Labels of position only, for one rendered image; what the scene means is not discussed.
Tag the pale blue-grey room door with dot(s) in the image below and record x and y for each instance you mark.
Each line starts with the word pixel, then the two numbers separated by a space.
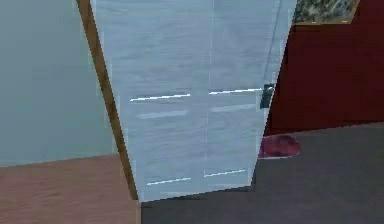
pixel 193 100

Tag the brown wooden door frame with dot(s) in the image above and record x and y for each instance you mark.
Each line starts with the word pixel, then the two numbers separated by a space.
pixel 106 90

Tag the gold framed wall picture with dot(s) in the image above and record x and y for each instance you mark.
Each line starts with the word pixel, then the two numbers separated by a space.
pixel 323 10

